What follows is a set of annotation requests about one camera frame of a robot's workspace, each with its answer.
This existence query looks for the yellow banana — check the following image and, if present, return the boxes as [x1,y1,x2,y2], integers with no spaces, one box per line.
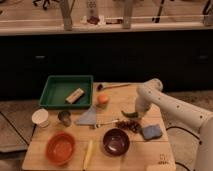
[82,140,94,171]

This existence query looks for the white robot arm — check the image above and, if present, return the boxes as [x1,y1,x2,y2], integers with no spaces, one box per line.
[135,78,213,171]

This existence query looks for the orange fruit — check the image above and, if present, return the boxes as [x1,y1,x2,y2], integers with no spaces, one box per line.
[97,93,109,106]

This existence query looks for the green plastic tray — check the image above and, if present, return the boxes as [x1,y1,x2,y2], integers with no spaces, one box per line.
[39,75,93,109]

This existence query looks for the small metal cup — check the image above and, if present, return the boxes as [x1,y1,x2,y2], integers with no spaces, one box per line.
[58,111,71,126]

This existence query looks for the orange bowl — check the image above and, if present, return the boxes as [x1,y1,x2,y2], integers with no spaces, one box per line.
[45,132,75,166]

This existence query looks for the wooden block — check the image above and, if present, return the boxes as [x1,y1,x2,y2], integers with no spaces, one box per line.
[66,88,84,104]

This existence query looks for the white paper cup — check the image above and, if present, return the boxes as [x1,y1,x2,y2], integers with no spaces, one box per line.
[31,109,49,128]

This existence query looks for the black spoon wooden handle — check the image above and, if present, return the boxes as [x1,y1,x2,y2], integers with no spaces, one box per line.
[97,83,131,91]

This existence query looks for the black cable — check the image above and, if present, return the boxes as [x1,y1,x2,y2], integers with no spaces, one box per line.
[166,125,201,141]

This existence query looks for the dark grapes bunch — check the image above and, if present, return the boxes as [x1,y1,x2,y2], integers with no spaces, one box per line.
[116,120,141,133]

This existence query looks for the blue sponge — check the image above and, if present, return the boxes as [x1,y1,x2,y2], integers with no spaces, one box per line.
[141,125,163,140]

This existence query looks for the blue cloth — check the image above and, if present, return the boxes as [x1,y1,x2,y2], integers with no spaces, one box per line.
[75,106,96,125]

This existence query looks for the purple bowl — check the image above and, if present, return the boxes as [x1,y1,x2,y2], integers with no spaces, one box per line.
[103,128,130,156]

